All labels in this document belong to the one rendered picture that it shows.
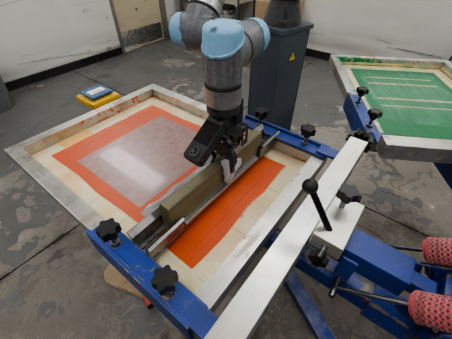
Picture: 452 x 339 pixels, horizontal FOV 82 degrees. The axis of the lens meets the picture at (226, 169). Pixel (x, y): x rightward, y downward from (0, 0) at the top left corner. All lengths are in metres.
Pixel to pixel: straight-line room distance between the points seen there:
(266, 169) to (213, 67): 0.39
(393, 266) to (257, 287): 0.25
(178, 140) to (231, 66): 0.46
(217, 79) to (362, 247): 0.41
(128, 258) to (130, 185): 0.26
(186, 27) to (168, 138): 0.40
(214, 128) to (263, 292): 0.32
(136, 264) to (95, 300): 1.18
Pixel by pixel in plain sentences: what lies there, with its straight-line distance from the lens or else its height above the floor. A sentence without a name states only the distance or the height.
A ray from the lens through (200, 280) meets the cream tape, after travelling 0.58.
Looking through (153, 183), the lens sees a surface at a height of 0.96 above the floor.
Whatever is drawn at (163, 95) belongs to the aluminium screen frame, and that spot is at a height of 0.98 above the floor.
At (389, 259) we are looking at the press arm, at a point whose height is 1.04.
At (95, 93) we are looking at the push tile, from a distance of 1.27.
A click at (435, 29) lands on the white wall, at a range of 4.26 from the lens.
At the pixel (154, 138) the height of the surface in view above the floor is 0.95.
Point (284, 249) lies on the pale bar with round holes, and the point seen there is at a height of 1.04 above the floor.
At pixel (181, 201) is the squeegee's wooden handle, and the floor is 1.05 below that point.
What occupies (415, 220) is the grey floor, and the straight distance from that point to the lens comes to 2.26.
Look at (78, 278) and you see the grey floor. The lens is 1.84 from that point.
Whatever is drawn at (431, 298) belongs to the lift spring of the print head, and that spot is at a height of 1.08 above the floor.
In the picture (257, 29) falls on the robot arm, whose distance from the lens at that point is 0.60.
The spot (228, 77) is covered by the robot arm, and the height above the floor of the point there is 1.28.
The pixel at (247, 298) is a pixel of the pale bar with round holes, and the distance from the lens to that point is 0.47.
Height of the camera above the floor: 1.48
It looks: 43 degrees down
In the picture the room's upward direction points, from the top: straight up
